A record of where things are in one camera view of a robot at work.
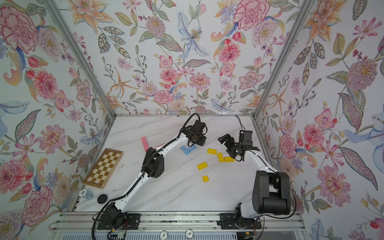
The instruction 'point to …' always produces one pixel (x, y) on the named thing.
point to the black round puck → (102, 198)
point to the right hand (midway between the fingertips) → (222, 141)
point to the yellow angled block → (220, 157)
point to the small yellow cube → (205, 178)
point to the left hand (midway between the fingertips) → (204, 139)
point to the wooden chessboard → (103, 169)
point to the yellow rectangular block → (211, 151)
